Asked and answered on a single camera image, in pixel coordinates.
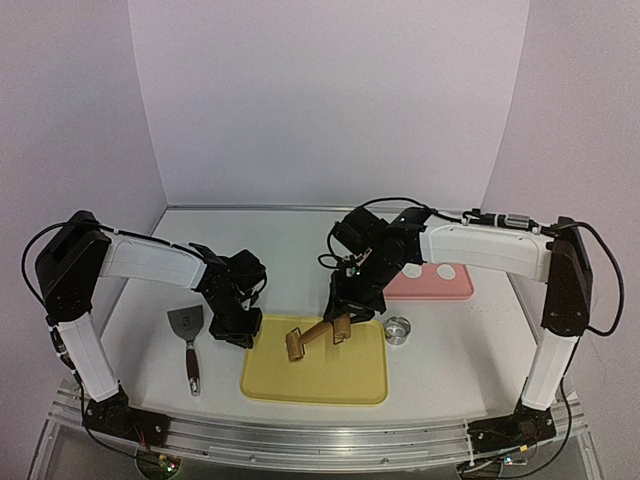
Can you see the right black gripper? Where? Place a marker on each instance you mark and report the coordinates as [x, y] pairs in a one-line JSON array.
[[353, 306]]

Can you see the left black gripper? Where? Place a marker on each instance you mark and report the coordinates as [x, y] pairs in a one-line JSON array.
[[236, 326]]

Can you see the wooden double-ended rolling pin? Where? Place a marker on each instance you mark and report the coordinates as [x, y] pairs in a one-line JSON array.
[[296, 340]]

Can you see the yellow plastic tray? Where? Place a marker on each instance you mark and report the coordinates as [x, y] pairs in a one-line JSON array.
[[353, 373]]

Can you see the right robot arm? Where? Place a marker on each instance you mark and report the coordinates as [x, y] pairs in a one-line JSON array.
[[496, 246]]

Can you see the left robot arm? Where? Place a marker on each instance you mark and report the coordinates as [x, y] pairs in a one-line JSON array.
[[104, 290]]

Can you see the round dumpling wrapper left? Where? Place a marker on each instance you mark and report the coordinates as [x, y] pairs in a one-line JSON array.
[[412, 271]]

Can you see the round dumpling wrapper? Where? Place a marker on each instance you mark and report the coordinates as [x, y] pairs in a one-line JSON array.
[[446, 272], [412, 271]]

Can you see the round dumpling wrapper right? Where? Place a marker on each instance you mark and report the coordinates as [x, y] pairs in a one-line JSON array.
[[446, 272]]

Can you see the pink plastic tray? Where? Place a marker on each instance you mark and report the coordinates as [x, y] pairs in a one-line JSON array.
[[430, 287]]

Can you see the metal scraper with wooden handle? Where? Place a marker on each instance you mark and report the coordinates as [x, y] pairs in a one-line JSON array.
[[186, 323]]

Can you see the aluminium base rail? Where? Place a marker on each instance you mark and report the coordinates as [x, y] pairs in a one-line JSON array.
[[314, 447]]

